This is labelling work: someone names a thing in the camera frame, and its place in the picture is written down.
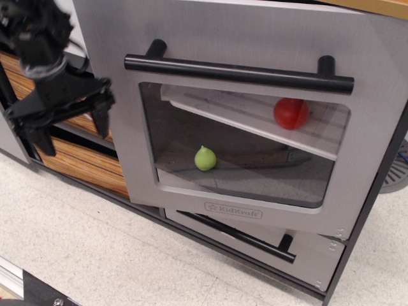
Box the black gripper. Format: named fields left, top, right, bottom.
left=4, top=62, right=114, bottom=156

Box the black oven door handle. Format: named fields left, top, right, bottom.
left=124, top=39, right=354, bottom=95

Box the grey toy oven door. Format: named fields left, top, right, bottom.
left=74, top=1, right=407, bottom=240

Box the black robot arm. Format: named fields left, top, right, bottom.
left=1, top=1, right=115, bottom=156

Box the white oven shelf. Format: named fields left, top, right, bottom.
left=160, top=85, right=351, bottom=161

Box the lower wood-pattern bin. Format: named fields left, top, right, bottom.
left=38, top=137, right=129, bottom=198

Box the wood-pattern bin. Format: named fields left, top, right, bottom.
left=1, top=51, right=101, bottom=139
left=38, top=137, right=129, bottom=198

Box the upper wood-pattern bin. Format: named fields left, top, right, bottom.
left=1, top=51, right=101, bottom=139

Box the green toy pear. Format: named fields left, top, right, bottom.
left=194, top=145, right=217, bottom=171

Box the grey toy kitchen cabinet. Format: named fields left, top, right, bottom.
left=0, top=0, right=408, bottom=306

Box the red toy tomato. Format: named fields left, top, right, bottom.
left=273, top=98, right=310, bottom=130

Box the grey lower drawer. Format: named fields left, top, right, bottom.
left=165, top=209, right=345, bottom=291

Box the grey round base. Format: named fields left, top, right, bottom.
left=380, top=139, right=407, bottom=194

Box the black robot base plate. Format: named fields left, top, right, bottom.
left=0, top=269, right=80, bottom=306

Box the black drawer handle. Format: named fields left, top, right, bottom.
left=177, top=210, right=296, bottom=264

